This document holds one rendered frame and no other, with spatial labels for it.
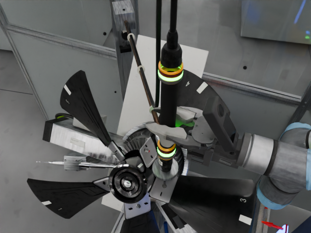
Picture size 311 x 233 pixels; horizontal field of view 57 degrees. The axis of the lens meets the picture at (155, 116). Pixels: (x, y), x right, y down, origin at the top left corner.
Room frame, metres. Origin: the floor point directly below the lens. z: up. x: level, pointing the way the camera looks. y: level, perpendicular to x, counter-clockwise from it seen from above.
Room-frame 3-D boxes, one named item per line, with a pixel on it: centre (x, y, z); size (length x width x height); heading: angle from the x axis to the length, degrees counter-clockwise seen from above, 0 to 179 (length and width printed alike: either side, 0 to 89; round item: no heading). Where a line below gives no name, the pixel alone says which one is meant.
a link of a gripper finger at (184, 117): (0.41, -0.04, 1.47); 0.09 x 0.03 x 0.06; 59
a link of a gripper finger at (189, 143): (0.34, -0.07, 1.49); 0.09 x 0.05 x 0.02; 79
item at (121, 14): (0.99, 0.12, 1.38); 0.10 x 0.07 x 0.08; 14
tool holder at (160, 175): (0.39, -0.02, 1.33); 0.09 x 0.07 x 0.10; 14
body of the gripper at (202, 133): (0.34, -0.13, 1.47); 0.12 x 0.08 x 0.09; 69
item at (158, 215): (0.39, 0.00, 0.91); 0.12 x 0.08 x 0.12; 159
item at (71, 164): (0.52, 0.29, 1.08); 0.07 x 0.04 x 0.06; 79
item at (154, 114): (0.68, 0.05, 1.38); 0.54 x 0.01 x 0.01; 14
